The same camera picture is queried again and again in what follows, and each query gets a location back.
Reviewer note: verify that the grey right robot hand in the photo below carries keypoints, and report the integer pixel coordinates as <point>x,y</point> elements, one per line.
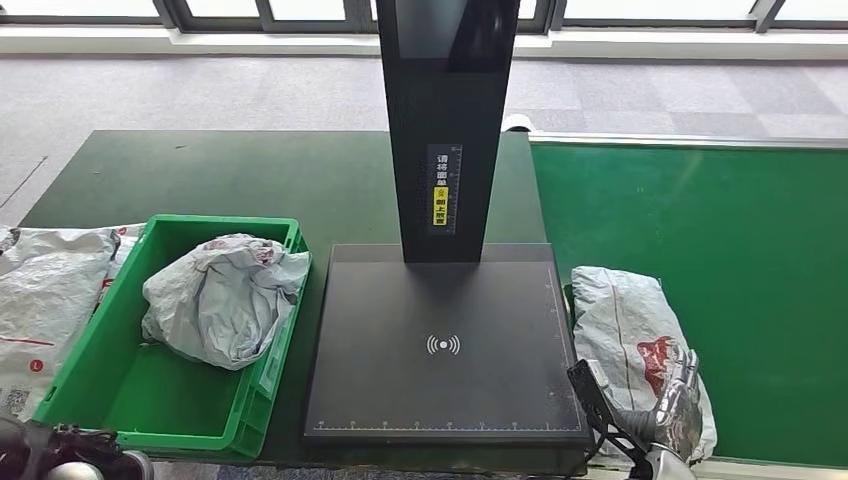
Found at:
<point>679,417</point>

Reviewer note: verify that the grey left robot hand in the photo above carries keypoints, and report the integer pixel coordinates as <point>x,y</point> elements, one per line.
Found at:
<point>20,454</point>

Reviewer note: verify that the grey parcel with red animal print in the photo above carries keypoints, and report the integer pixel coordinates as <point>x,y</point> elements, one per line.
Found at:
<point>616,318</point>

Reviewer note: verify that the grey poly mailer parcel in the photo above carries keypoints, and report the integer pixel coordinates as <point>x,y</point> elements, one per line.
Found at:
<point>218,311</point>

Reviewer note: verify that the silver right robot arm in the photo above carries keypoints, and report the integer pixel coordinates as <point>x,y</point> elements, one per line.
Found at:
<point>666,467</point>

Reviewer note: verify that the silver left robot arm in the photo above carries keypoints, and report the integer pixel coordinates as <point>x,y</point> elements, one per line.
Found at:
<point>79,472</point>

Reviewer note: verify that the white parcel bag with QR code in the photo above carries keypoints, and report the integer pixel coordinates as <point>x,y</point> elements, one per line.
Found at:
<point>46,298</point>

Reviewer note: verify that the green conveyor belt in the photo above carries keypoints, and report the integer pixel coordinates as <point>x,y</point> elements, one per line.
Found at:
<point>729,232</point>

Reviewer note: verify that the white parcel bag with red print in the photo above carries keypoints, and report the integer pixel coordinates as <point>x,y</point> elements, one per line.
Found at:
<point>126,240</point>

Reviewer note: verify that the black inbound scanning machine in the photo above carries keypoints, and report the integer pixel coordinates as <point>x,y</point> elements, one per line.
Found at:
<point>430,391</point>

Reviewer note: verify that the green plastic crate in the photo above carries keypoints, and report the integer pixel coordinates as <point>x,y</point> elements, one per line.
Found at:
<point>179,397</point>

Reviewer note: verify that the yellow and black label sticker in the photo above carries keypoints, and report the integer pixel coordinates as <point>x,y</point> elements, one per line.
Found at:
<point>440,205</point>

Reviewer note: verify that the white round object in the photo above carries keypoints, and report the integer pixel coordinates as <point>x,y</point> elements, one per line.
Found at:
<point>515,123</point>

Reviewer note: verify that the white window sill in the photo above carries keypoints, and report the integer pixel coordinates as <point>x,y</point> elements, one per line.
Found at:
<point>132,40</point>

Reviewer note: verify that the dark window frame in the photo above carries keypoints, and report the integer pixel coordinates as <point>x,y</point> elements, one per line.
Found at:
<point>218,18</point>

